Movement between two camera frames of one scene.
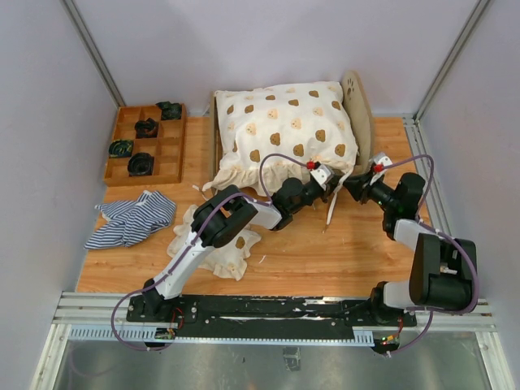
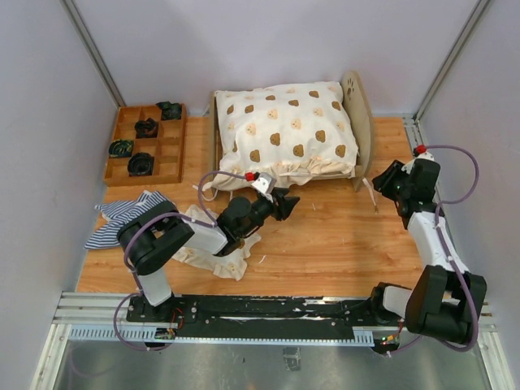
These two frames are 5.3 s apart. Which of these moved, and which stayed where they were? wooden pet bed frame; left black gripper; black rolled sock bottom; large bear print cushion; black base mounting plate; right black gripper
Moved: left black gripper; right black gripper
Stayed: black rolled sock bottom; black base mounting plate; large bear print cushion; wooden pet bed frame
